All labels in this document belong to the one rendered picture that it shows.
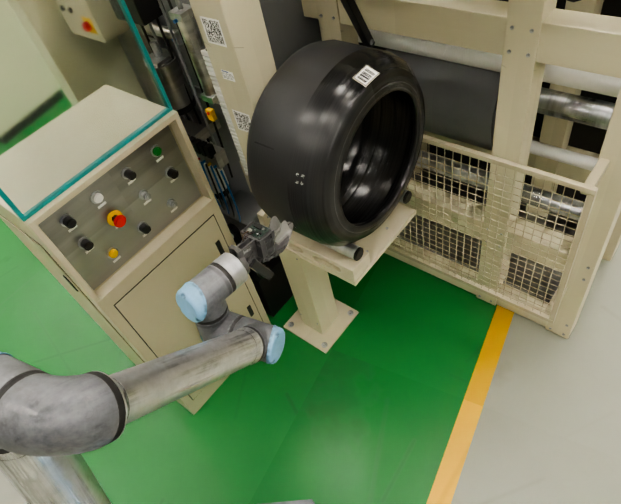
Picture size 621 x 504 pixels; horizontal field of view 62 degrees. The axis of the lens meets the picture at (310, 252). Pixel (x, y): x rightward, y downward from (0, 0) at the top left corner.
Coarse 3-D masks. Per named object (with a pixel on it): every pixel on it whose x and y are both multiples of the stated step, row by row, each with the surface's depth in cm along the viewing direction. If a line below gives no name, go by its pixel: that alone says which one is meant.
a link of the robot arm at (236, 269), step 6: (222, 258) 125; (228, 258) 125; (234, 258) 125; (222, 264) 123; (228, 264) 123; (234, 264) 124; (240, 264) 125; (228, 270) 123; (234, 270) 123; (240, 270) 124; (234, 276) 123; (240, 276) 125; (246, 276) 126; (240, 282) 125
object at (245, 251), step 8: (256, 224) 131; (240, 232) 131; (248, 232) 130; (256, 232) 130; (264, 232) 129; (272, 232) 129; (248, 240) 129; (256, 240) 128; (264, 240) 130; (272, 240) 133; (232, 248) 126; (240, 248) 127; (248, 248) 127; (256, 248) 130; (264, 248) 129; (272, 248) 133; (240, 256) 126; (248, 256) 129; (256, 256) 132; (264, 256) 131; (272, 256) 134; (248, 264) 127; (248, 272) 128
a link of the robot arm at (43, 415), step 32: (256, 320) 126; (192, 352) 99; (224, 352) 106; (256, 352) 116; (32, 384) 73; (64, 384) 75; (96, 384) 77; (128, 384) 83; (160, 384) 88; (192, 384) 96; (0, 416) 71; (32, 416) 71; (64, 416) 72; (96, 416) 74; (128, 416) 82; (32, 448) 72; (64, 448) 73; (96, 448) 77
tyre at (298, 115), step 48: (336, 48) 132; (288, 96) 127; (336, 96) 121; (384, 96) 161; (288, 144) 126; (336, 144) 123; (384, 144) 170; (288, 192) 131; (336, 192) 130; (384, 192) 169; (336, 240) 144
